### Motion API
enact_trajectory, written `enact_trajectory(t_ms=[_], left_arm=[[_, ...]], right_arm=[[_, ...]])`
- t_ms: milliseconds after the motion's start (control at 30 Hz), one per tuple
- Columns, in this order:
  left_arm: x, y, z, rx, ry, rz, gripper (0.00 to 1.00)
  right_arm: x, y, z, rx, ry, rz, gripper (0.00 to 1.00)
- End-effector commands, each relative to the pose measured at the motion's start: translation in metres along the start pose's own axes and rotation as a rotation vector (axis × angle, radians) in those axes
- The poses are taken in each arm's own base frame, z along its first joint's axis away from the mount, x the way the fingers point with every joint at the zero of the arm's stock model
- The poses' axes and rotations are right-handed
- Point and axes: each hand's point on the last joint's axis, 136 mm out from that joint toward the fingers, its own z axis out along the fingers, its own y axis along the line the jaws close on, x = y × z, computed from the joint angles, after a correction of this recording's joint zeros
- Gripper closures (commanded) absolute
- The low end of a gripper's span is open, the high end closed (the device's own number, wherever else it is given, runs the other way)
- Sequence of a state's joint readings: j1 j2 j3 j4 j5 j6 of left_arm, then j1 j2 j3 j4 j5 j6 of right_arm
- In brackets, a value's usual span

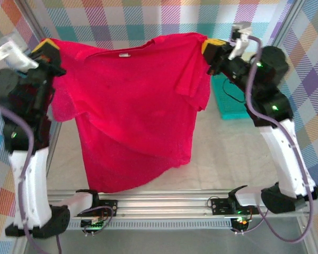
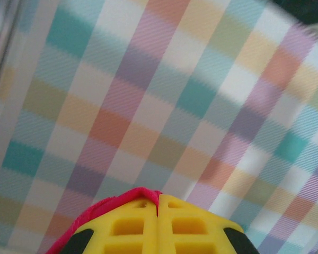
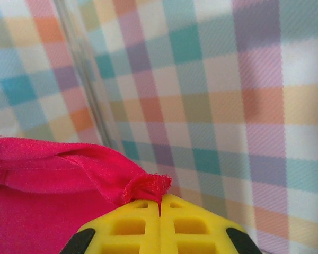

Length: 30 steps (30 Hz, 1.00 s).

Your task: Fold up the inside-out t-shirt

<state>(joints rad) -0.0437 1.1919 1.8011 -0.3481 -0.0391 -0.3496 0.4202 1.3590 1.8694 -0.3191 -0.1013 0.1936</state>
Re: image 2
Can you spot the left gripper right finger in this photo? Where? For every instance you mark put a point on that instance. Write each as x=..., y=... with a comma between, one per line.
x=190, y=227

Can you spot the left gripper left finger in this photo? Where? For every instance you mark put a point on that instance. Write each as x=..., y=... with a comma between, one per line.
x=127, y=227

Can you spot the red t-shirt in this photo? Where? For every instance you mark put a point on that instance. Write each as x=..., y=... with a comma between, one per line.
x=106, y=203

